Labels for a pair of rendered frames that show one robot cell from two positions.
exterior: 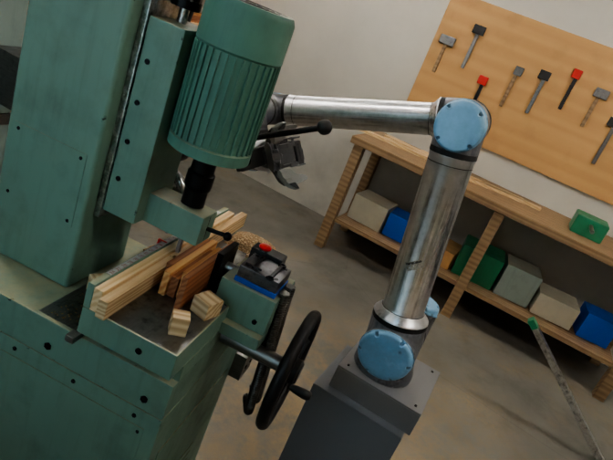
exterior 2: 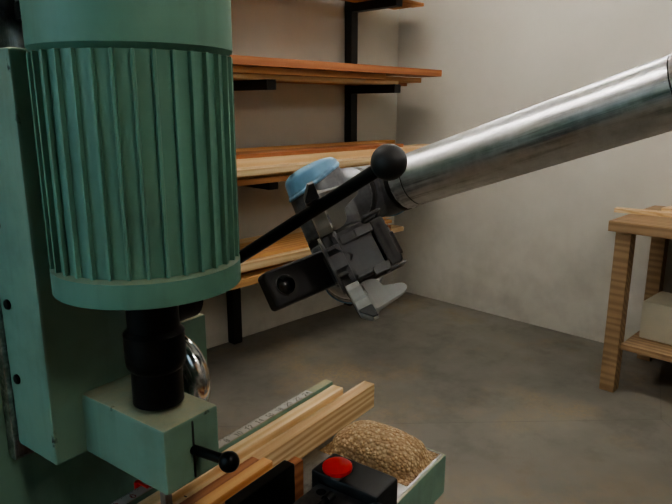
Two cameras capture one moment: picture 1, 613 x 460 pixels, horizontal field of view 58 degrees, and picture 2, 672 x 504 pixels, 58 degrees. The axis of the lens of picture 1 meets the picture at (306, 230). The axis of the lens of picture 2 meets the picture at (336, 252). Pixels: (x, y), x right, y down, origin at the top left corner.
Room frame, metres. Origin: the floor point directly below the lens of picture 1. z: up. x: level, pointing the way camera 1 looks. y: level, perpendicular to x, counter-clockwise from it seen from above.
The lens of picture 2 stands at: (0.69, -0.17, 1.37)
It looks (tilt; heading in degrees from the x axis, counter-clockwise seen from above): 13 degrees down; 27
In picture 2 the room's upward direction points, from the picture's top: straight up
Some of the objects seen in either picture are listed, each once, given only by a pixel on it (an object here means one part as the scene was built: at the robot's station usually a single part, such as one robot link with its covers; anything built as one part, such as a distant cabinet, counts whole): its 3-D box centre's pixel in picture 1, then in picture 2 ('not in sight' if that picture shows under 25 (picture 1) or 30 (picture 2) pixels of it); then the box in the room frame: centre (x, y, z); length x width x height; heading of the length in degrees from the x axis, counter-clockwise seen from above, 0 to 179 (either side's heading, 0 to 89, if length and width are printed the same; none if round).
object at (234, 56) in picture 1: (229, 81); (139, 125); (1.12, 0.25, 1.35); 0.18 x 0.18 x 0.31
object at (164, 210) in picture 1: (179, 218); (151, 433); (1.12, 0.27, 1.03); 0.14 x 0.07 x 0.09; 81
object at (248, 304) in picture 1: (254, 294); not in sight; (1.13, 0.06, 0.91); 0.15 x 0.14 x 0.09; 171
